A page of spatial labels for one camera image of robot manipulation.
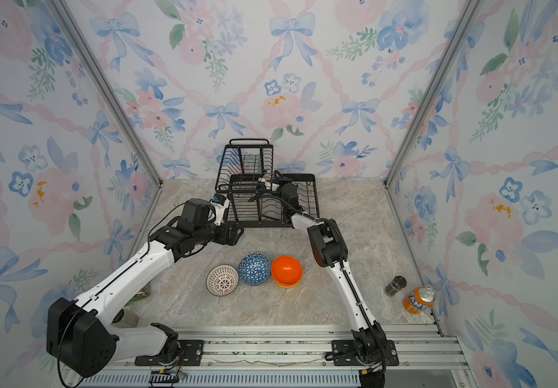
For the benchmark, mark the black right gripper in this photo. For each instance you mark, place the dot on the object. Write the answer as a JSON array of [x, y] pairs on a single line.
[[284, 183]]

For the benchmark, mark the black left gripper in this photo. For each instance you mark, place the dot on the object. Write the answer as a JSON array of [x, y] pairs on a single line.
[[225, 238]]

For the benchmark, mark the blue triangle patterned bowl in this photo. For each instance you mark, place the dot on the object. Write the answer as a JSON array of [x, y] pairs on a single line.
[[254, 269]]

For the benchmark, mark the orange plastic bowl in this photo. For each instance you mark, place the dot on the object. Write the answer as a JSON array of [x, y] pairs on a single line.
[[286, 270]]

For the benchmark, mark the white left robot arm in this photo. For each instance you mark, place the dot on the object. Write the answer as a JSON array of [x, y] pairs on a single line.
[[80, 332]]

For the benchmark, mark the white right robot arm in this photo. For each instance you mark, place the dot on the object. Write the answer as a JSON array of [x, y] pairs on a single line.
[[331, 253]]

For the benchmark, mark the white lattice patterned bowl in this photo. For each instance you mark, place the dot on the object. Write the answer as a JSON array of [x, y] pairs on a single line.
[[222, 280]]

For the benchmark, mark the yellow plastic bowl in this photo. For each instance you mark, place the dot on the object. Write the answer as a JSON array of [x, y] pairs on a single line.
[[286, 286]]

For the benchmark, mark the snack packet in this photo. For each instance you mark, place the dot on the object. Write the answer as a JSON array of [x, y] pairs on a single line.
[[143, 293]]

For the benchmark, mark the dark spice jar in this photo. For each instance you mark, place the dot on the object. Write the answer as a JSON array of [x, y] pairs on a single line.
[[397, 284]]

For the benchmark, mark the black wire dish rack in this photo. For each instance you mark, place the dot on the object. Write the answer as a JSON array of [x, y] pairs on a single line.
[[242, 163]]

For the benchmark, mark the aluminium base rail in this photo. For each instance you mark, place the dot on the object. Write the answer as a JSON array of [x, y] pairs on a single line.
[[297, 356]]

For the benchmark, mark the aluminium frame post right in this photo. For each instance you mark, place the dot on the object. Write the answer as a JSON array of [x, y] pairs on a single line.
[[465, 23]]

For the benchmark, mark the aluminium frame post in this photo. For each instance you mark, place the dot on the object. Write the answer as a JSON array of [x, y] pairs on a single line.
[[63, 15], [465, 23]]

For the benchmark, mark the aluminium frame post left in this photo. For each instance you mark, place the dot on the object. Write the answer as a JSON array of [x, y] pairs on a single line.
[[63, 15]]

